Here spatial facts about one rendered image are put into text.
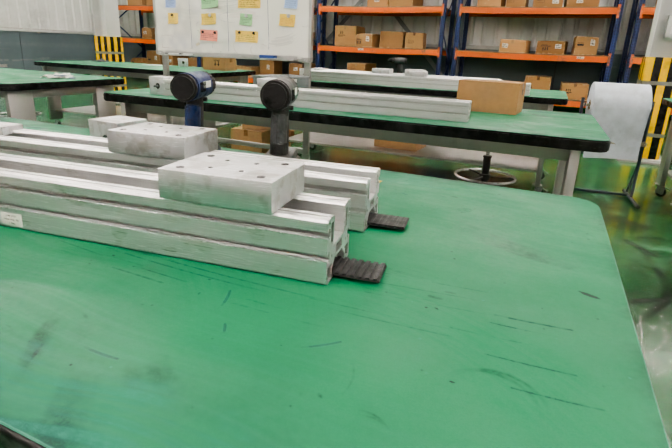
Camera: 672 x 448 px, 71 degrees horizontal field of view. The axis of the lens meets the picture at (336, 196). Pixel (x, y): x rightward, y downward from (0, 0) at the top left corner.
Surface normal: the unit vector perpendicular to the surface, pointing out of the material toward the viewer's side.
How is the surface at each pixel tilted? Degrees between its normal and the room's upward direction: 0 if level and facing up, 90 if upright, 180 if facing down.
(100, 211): 90
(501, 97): 89
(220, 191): 90
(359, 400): 0
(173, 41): 90
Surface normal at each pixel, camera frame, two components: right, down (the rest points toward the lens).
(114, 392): 0.04, -0.95
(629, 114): -0.35, 0.42
